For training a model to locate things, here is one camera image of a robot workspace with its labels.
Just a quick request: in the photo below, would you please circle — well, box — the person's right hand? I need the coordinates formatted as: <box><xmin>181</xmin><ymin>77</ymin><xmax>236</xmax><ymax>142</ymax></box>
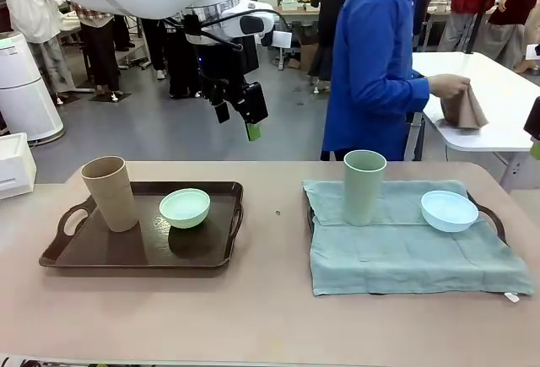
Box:
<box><xmin>428</xmin><ymin>73</ymin><xmax>472</xmax><ymax>100</ymax></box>

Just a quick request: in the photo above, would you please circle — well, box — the person in grey plaid shirt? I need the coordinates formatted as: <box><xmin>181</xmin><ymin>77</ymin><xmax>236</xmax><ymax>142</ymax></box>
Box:
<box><xmin>141</xmin><ymin>3</ymin><xmax>212</xmax><ymax>99</ymax></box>

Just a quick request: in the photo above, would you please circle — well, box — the cardboard box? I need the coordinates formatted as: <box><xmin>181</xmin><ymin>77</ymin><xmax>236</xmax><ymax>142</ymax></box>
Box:
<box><xmin>287</xmin><ymin>41</ymin><xmax>321</xmax><ymax>73</ymax></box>

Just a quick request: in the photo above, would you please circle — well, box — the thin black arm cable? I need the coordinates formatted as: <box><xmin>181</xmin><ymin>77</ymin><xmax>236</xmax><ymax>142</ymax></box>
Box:
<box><xmin>181</xmin><ymin>8</ymin><xmax>294</xmax><ymax>54</ymax></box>

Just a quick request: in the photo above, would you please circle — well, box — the white foam box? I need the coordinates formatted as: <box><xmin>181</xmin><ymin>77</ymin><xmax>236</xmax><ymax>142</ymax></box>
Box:
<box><xmin>0</xmin><ymin>132</ymin><xmax>38</xmax><ymax>202</ymax></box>

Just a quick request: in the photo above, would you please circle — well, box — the person in blue shirt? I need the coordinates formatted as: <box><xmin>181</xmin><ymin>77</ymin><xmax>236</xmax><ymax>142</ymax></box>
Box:
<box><xmin>320</xmin><ymin>0</ymin><xmax>431</xmax><ymax>162</ymax></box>

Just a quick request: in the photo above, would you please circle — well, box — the person in dark trousers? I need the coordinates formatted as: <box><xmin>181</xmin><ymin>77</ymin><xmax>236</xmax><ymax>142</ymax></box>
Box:
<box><xmin>141</xmin><ymin>16</ymin><xmax>170</xmax><ymax>80</ymax></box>

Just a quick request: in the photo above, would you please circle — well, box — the mint green bowl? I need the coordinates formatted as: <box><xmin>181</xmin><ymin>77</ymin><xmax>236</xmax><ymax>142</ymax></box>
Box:
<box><xmin>159</xmin><ymin>188</ymin><xmax>211</xmax><ymax>229</ymax></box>

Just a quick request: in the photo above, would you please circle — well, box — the person in red plaid shirt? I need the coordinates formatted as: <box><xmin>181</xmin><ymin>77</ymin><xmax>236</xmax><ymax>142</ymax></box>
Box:
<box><xmin>69</xmin><ymin>0</ymin><xmax>123</xmax><ymax>94</ymax></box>

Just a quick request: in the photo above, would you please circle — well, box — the black tripod pole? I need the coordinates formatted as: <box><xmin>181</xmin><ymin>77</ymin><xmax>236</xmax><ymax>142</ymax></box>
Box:
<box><xmin>462</xmin><ymin>0</ymin><xmax>497</xmax><ymax>55</ymax></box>

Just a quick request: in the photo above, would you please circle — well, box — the pale green tall cup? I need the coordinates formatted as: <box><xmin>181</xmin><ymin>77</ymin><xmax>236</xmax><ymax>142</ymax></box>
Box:
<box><xmin>343</xmin><ymin>149</ymin><xmax>387</xmax><ymax>228</ymax></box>

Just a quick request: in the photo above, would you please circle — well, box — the dark brown handled tray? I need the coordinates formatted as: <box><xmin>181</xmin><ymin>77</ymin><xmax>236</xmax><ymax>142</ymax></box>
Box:
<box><xmin>38</xmin><ymin>181</ymin><xmax>245</xmax><ymax>278</ymax></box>
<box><xmin>306</xmin><ymin>189</ymin><xmax>508</xmax><ymax>297</ymax></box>

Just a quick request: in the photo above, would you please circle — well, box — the white air purifier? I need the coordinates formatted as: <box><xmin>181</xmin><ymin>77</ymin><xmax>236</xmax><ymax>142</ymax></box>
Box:
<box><xmin>0</xmin><ymin>31</ymin><xmax>67</xmax><ymax>143</ymax></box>

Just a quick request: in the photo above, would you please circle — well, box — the person in black dress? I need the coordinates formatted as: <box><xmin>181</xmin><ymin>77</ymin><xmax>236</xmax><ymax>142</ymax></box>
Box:
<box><xmin>307</xmin><ymin>0</ymin><xmax>368</xmax><ymax>92</ymax></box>

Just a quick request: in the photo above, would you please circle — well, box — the person in white coat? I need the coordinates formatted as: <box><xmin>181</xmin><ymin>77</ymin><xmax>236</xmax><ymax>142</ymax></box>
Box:
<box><xmin>3</xmin><ymin>0</ymin><xmax>77</xmax><ymax>94</ymax></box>

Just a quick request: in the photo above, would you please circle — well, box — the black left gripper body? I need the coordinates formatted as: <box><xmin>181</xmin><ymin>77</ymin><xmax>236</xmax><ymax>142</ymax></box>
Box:
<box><xmin>184</xmin><ymin>13</ymin><xmax>260</xmax><ymax>103</ymax></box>

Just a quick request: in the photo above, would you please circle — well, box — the brown cloth mat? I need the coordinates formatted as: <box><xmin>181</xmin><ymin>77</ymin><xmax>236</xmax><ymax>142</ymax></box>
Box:
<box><xmin>440</xmin><ymin>82</ymin><xmax>490</xmax><ymax>131</ymax></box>

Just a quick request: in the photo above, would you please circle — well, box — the person's right forearm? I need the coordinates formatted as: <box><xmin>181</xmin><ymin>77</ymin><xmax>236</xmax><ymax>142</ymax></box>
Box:
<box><xmin>366</xmin><ymin>73</ymin><xmax>431</xmax><ymax>115</ymax></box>

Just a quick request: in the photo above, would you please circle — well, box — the white rounded table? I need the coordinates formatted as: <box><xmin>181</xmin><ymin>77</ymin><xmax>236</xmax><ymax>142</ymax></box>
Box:
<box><xmin>402</xmin><ymin>51</ymin><xmax>540</xmax><ymax>193</ymax></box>

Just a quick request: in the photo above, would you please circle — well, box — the background work table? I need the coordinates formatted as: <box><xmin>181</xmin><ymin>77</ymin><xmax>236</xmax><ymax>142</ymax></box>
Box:
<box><xmin>269</xmin><ymin>3</ymin><xmax>321</xmax><ymax>68</ymax></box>

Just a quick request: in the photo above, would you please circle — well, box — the teal cloth mat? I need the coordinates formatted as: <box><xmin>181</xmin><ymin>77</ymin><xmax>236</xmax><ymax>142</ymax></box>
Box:
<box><xmin>302</xmin><ymin>179</ymin><xmax>536</xmax><ymax>304</ymax></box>

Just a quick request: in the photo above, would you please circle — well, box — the light blue bowl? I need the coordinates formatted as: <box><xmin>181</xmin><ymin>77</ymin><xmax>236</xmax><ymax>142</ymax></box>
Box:
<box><xmin>420</xmin><ymin>190</ymin><xmax>480</xmax><ymax>233</ymax></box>

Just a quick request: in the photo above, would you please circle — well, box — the beige tall cup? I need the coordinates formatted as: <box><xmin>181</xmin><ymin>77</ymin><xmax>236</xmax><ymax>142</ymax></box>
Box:
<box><xmin>80</xmin><ymin>155</ymin><xmax>138</xmax><ymax>233</ymax></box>

